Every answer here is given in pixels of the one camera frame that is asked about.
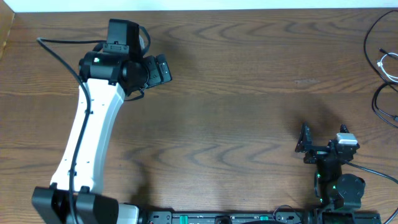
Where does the thin black usb cable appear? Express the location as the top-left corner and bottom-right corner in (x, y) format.
(363, 9), (398, 94)

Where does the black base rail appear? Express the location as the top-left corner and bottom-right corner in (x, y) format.
(136, 205), (382, 224)

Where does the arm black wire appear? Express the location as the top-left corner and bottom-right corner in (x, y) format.
(341, 160), (398, 224)
(35, 36), (108, 224)

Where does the cardboard box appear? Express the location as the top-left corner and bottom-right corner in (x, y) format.
(0, 0), (15, 58)

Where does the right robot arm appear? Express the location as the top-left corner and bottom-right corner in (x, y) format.
(295, 123), (366, 223)

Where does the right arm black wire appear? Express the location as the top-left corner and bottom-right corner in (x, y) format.
(341, 160), (398, 224)

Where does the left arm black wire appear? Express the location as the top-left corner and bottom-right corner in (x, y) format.
(35, 36), (108, 224)

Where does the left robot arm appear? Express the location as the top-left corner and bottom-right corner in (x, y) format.
(32, 51), (172, 223)

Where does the white usb cable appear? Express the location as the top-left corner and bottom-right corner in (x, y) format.
(376, 52), (398, 84)

